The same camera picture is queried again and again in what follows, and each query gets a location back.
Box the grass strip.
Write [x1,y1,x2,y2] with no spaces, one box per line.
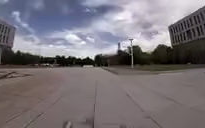
[123,63,205,72]

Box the grey concrete slab plaza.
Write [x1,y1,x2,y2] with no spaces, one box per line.
[0,66,205,128]

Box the row of trees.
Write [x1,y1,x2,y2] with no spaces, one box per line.
[0,44,205,67]

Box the robot's own part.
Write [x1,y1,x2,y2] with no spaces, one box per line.
[65,121,73,128]

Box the pale lamp pole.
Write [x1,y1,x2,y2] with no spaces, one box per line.
[128,38,135,69]

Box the low white block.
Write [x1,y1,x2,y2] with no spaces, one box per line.
[82,64,95,69]

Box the raised paved platform with kerb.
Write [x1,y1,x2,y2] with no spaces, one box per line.
[101,66,205,76]

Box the grey multi-storey building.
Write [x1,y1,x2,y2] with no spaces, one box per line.
[167,0,205,48]
[0,14,17,50]

